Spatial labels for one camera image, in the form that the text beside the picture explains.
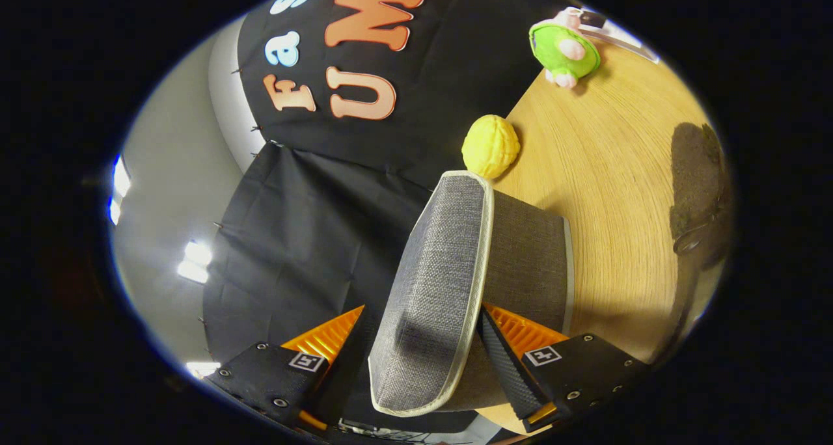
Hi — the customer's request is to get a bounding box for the green plush toy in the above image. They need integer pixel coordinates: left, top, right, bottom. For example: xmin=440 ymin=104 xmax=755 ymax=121
xmin=528 ymin=7 xmax=601 ymax=89

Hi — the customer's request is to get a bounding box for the grey fabric storage box lid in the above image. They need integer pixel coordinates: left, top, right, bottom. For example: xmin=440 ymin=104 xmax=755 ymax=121
xmin=368 ymin=170 xmax=495 ymax=418

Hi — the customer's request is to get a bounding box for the brown fuzzy bow shoe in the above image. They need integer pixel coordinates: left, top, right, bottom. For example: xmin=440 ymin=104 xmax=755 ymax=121
xmin=669 ymin=123 xmax=735 ymax=258

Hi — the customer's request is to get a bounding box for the white book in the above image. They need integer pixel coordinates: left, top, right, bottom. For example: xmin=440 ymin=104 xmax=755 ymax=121
xmin=573 ymin=6 xmax=661 ymax=64

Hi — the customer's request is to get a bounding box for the yellow bread-shaped toy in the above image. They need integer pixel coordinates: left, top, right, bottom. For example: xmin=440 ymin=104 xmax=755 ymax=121
xmin=461 ymin=114 xmax=521 ymax=180

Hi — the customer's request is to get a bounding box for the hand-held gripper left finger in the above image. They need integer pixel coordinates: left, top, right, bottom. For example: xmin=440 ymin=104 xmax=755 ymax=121
xmin=203 ymin=305 xmax=375 ymax=436

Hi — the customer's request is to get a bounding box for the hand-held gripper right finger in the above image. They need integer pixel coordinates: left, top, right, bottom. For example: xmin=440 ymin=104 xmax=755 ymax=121
xmin=478 ymin=302 xmax=651 ymax=434

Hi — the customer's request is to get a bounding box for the black backdrop cloth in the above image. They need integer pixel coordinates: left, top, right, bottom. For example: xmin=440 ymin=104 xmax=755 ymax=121
xmin=198 ymin=0 xmax=590 ymax=434

